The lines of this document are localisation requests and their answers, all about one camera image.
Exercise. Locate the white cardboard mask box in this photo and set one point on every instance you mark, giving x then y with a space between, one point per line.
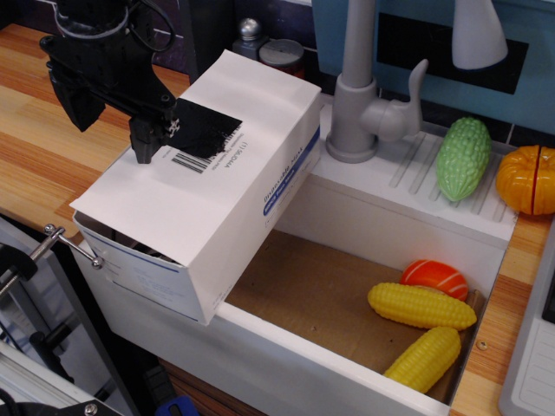
178 233

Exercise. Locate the orange toy pumpkin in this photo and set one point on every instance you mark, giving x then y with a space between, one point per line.
525 180

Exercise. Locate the grey toy faucet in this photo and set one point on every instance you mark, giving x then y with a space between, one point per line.
360 118

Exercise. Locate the grey white appliance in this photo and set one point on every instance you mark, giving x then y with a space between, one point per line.
529 385

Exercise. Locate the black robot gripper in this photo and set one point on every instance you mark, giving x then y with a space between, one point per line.
102 56

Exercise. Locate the white cone lamp shade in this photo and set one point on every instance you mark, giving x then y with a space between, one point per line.
478 40

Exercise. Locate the yellow toy corn lower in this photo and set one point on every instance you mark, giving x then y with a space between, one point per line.
425 361

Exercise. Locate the green toy bitter gourd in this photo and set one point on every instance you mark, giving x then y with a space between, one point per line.
463 158

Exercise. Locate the orange toy salmon sushi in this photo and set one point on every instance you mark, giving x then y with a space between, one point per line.
438 276

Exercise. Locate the grey bottle silver ball cap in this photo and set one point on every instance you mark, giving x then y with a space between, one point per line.
251 38

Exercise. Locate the yellow toy corn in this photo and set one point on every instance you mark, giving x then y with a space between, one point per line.
420 308
425 361

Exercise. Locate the aluminium frame bracket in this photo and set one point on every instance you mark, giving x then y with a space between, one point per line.
27 388

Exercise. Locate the metal screw clamp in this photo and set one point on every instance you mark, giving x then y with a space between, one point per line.
17 266

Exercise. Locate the yellow toy corn upper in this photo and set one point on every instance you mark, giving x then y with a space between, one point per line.
420 308

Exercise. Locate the blue board black panel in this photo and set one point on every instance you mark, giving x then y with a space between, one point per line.
520 90

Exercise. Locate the white toy sink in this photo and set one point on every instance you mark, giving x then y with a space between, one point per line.
387 210

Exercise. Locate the blue clamp handle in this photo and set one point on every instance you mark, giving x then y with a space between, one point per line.
179 406

